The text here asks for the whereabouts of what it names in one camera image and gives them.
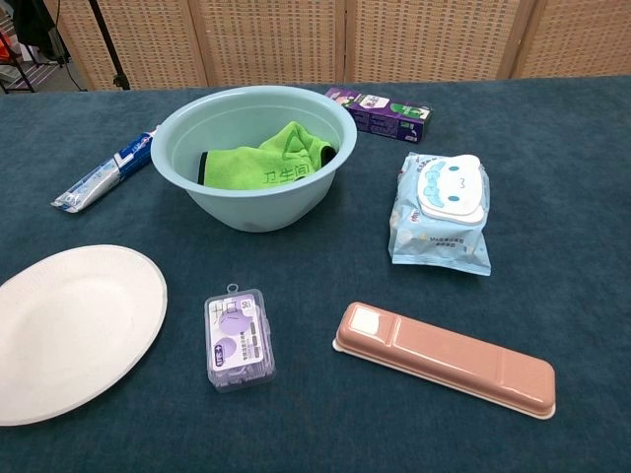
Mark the green microfibre cloth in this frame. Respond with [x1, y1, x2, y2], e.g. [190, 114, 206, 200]
[197, 120, 339, 191]

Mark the white paper plate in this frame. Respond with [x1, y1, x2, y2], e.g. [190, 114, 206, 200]
[0, 244, 170, 427]

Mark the light blue plastic basin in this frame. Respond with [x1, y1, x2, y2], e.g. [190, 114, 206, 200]
[150, 85, 359, 234]

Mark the purple floss pick box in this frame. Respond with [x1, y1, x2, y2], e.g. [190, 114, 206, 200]
[203, 283, 278, 393]

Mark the blue wet wipes pack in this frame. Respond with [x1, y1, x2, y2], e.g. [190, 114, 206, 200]
[387, 152, 494, 278]

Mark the purple toothpaste box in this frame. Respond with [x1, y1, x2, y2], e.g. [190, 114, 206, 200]
[323, 87, 436, 146]

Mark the pink cutlery case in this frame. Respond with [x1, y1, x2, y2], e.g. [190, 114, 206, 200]
[331, 301, 558, 421]

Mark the wicker folding screen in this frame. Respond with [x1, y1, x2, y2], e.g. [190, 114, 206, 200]
[43, 0, 631, 92]

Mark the blue white toothpaste tube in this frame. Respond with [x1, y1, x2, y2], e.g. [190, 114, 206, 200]
[51, 125, 162, 215]

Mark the black tripod stand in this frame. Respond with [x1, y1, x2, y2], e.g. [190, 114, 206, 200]
[87, 0, 132, 92]

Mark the black metal rack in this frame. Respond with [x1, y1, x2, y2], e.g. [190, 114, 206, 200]
[0, 57, 36, 95]

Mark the black hanging garment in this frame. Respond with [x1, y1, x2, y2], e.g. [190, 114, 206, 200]
[12, 0, 73, 64]

